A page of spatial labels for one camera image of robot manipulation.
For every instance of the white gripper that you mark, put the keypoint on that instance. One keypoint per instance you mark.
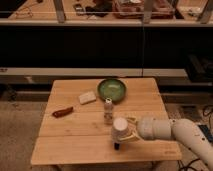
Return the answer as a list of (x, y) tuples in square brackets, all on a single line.
[(149, 128)]

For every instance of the small clear bottle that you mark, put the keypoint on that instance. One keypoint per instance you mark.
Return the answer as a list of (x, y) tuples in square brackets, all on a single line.
[(108, 111)]

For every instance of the metal shelf rail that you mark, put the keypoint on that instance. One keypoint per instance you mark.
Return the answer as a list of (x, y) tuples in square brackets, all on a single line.
[(11, 75)]

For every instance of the blue box on floor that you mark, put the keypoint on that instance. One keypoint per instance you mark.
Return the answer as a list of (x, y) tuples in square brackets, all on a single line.
[(206, 132)]

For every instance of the wooden table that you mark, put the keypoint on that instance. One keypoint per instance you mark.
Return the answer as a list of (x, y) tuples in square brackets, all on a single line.
[(81, 137)]

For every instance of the red tray on shelf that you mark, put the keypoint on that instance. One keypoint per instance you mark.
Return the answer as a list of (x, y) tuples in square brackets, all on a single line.
[(135, 9)]

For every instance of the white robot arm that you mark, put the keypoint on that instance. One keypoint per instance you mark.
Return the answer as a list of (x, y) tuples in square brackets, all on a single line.
[(183, 131)]

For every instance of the green bowl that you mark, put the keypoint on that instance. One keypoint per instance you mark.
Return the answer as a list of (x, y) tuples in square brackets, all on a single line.
[(113, 89)]

